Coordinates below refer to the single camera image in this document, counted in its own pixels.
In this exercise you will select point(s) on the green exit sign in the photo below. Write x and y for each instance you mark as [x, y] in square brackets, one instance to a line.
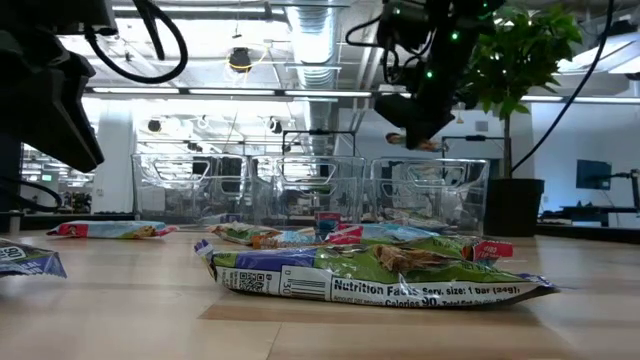
[47, 177]

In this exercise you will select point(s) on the blue wall monitor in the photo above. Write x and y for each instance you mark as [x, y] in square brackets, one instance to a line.
[594, 175]

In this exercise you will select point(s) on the black rectangular stand frame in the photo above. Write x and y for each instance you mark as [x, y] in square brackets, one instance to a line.
[475, 138]

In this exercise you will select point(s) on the green purple granola bar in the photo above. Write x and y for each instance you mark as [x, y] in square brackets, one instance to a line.
[375, 272]

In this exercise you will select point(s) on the black desk with stand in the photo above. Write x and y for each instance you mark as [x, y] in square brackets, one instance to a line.
[636, 190]

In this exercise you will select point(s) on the blue green granola bar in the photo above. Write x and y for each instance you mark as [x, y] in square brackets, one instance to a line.
[25, 260]

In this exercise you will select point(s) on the orange tan granola bar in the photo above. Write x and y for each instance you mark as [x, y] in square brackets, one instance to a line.
[280, 239]

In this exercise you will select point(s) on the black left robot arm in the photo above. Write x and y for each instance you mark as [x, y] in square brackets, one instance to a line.
[50, 15]

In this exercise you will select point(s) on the black ceiling device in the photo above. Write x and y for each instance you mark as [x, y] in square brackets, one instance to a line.
[240, 60]

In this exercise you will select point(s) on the white building column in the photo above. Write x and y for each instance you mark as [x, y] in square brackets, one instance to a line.
[114, 170]

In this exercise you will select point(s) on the black ceiling spotlight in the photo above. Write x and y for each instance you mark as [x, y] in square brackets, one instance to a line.
[155, 126]
[276, 126]

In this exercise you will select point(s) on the clear plastic bin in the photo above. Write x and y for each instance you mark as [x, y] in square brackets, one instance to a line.
[270, 210]
[465, 210]
[150, 200]

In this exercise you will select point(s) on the long ceiling light rail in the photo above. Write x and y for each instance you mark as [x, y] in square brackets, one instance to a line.
[230, 92]

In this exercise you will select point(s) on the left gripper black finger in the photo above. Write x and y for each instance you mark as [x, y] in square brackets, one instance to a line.
[65, 130]

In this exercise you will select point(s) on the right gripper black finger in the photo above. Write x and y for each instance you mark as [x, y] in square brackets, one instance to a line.
[395, 109]
[425, 125]

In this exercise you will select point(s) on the green leafy plant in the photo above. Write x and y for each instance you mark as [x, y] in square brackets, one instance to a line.
[525, 55]

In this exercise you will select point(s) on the black plant pot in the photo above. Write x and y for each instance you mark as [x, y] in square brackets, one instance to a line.
[515, 207]

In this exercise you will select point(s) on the silver ventilation duct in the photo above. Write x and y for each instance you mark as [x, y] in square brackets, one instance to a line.
[312, 45]

